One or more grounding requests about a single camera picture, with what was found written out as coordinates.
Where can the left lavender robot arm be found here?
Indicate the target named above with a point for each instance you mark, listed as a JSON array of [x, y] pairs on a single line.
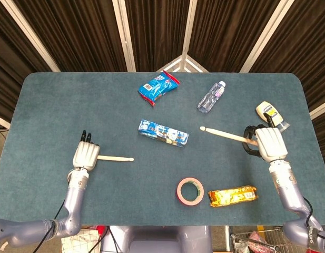
[[74, 200]]

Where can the gold foil snack pack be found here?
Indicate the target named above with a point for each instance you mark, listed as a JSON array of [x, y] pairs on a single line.
[[230, 196]]

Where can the blue snack bag red edges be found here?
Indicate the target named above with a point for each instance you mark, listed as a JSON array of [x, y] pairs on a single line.
[[158, 87]]

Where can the dark brown curtain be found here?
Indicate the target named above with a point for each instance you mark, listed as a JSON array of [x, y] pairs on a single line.
[[86, 31]]

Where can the white checked bag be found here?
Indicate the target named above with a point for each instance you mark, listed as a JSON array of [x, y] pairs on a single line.
[[80, 243]]

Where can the white partition frame post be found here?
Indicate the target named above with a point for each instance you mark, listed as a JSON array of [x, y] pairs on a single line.
[[0, 121], [30, 35], [189, 26], [124, 35], [320, 110], [266, 35]]

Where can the clear plastic water bottle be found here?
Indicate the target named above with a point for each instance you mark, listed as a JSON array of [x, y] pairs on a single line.
[[211, 98]]

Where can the small red item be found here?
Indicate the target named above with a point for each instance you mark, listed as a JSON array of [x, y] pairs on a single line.
[[101, 229]]

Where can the wooden drumstick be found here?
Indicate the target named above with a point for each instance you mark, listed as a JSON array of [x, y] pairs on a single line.
[[117, 158], [225, 135]]

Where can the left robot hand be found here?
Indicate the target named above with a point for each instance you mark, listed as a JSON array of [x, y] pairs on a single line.
[[86, 156]]

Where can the red tape roll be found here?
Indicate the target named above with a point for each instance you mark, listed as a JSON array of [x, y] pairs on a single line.
[[180, 196]]

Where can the right lavender robot arm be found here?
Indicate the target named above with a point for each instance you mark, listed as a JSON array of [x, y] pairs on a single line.
[[288, 189]]

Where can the teal table mat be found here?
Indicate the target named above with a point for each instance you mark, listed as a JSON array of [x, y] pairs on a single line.
[[72, 105]]

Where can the lavender robot torso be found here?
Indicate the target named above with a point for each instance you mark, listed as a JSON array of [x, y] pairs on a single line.
[[157, 239]]

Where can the blue Oreo cookie box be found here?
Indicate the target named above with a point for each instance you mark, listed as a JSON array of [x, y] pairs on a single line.
[[162, 131]]

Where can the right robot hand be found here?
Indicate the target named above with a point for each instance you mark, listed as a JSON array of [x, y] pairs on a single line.
[[271, 143]]

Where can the cream mayonnaise squeeze bottle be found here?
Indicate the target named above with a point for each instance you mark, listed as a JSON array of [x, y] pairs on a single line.
[[263, 108]]

